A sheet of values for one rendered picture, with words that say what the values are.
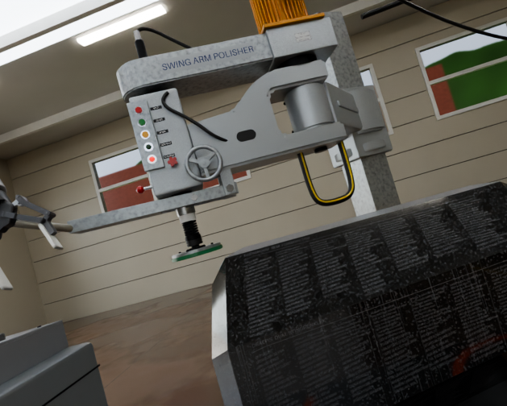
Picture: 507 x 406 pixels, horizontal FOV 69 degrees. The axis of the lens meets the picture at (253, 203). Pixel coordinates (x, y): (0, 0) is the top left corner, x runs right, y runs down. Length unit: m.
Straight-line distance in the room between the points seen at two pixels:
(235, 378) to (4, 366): 0.62
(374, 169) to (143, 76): 1.35
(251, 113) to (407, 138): 6.33
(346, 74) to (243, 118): 0.95
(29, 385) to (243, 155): 1.08
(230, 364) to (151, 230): 7.21
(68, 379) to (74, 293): 8.56
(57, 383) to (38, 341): 0.11
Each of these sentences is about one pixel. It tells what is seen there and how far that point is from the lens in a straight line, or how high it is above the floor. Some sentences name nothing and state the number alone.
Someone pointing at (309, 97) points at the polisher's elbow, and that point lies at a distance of 1.69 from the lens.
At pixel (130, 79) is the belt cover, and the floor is 1.66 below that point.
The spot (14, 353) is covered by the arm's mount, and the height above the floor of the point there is 0.84.
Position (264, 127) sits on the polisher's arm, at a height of 1.34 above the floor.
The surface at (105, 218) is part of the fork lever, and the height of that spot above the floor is 1.14.
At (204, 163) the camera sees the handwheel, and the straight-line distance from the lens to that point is 1.46.
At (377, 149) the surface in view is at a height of 1.17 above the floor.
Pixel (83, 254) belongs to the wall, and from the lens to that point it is 9.20.
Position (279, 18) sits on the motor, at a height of 1.79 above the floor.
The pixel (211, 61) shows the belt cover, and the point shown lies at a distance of 1.67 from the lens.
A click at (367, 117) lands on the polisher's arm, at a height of 1.36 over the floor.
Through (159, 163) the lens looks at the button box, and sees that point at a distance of 1.51.
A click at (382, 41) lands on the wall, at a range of 8.22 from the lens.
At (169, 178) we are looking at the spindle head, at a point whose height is 1.22.
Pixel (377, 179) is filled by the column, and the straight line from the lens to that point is 2.26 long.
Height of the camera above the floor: 0.96
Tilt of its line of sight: 3 degrees up
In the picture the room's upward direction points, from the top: 16 degrees counter-clockwise
